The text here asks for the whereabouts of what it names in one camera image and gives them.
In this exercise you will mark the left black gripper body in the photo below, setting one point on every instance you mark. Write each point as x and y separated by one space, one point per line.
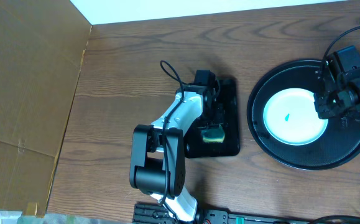
212 116

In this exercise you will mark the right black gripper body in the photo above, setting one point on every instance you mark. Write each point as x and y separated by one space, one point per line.
324 104

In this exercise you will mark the green yellow sponge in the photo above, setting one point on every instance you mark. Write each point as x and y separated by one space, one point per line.
213 134

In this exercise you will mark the mint green plate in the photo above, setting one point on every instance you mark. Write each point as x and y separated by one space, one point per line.
290 117

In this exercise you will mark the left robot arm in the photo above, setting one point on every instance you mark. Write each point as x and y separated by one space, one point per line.
158 152

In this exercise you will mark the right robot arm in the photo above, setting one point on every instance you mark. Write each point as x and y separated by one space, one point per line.
341 95

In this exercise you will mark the black rectangular water tray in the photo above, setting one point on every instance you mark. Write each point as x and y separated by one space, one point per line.
227 100

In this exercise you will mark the round black serving tray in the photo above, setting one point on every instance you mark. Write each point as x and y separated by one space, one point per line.
339 143

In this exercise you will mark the brown cardboard panel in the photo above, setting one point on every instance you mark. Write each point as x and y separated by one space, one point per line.
42 44

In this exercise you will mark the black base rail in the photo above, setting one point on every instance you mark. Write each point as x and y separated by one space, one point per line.
152 214

